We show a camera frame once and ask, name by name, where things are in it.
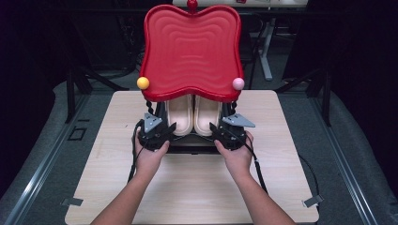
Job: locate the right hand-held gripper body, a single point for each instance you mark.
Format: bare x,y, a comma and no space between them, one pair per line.
233,137

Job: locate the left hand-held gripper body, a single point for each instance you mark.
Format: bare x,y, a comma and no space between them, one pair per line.
153,137

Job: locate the cream clog shoe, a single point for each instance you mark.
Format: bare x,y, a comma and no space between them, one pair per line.
180,115
206,115

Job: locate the red and black shoe rack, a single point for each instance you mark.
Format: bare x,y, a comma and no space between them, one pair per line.
191,53

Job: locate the person's right hand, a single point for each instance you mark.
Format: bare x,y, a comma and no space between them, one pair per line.
239,162

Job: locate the person's left hand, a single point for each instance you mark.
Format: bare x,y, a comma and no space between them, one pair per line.
148,164

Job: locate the black metal stand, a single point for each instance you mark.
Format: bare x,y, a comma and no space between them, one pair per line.
71,93
327,100

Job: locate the white desk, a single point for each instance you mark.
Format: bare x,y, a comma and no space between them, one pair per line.
266,47

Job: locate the grey tape piece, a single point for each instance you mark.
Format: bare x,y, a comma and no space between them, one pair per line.
72,202
313,201

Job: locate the grey metal floor rail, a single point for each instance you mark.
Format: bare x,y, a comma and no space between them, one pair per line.
344,168
40,168

